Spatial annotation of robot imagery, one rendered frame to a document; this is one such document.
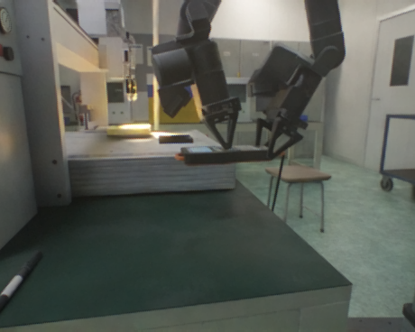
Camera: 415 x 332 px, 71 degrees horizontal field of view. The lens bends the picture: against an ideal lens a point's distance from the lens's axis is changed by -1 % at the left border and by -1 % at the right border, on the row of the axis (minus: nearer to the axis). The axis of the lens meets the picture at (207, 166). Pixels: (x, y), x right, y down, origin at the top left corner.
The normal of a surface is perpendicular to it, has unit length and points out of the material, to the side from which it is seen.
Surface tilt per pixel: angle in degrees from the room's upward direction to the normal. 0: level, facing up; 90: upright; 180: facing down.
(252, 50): 90
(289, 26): 90
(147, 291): 0
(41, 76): 90
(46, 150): 90
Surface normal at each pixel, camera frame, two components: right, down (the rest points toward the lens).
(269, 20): 0.18, 0.21
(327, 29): -0.17, 0.53
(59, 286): 0.00, -0.98
